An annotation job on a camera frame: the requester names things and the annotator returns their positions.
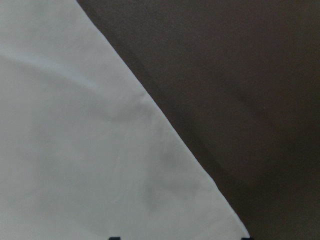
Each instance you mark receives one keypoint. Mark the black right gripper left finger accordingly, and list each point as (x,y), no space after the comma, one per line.
(114,238)

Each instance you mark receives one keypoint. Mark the cream long-sleeve cat shirt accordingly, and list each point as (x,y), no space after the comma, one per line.
(85,152)

